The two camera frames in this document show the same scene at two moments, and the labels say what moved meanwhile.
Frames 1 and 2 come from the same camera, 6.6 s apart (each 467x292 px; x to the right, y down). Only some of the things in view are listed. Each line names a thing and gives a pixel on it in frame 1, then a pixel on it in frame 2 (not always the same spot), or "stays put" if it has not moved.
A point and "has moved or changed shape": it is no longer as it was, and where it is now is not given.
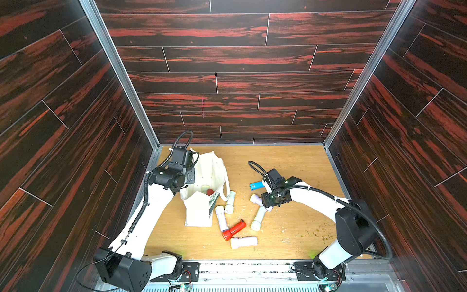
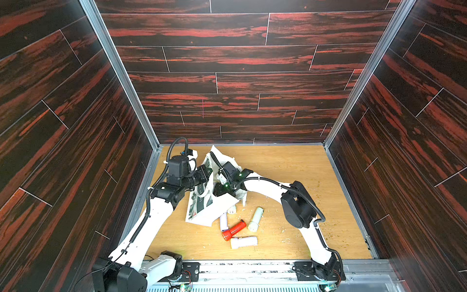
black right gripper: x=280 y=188 -> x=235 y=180
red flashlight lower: x=227 y=234 stays put
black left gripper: x=191 y=179 -> x=203 y=177
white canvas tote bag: x=211 y=182 has moved or changed shape
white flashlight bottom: x=237 y=242 stays put
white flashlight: x=256 y=224 stays put
